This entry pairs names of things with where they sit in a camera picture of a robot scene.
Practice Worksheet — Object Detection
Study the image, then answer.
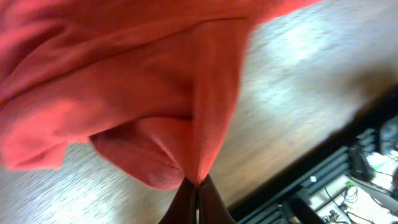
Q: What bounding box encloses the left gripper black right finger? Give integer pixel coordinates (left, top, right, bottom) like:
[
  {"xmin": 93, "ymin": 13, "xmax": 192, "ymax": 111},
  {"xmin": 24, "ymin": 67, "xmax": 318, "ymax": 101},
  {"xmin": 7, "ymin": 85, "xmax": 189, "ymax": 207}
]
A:
[{"xmin": 198, "ymin": 175, "xmax": 236, "ymax": 224}]

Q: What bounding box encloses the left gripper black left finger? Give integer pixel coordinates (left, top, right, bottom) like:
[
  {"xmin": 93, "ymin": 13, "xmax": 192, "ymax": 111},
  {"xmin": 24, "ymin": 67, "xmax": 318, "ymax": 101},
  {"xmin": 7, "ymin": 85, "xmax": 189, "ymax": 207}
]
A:
[{"xmin": 159, "ymin": 178, "xmax": 197, "ymax": 224}]

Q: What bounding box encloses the orange McKinney Boyd soccer t-shirt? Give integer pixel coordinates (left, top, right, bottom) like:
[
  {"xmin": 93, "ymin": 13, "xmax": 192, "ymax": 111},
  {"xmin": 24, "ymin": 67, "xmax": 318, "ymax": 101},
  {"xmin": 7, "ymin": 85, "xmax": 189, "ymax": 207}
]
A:
[{"xmin": 1, "ymin": 0, "xmax": 310, "ymax": 190}]

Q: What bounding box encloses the black aluminium frame rail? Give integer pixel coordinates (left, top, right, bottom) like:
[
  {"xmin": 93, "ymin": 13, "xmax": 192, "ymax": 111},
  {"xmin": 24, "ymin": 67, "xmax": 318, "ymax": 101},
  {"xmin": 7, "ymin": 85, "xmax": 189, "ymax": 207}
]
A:
[{"xmin": 229, "ymin": 87, "xmax": 397, "ymax": 223}]

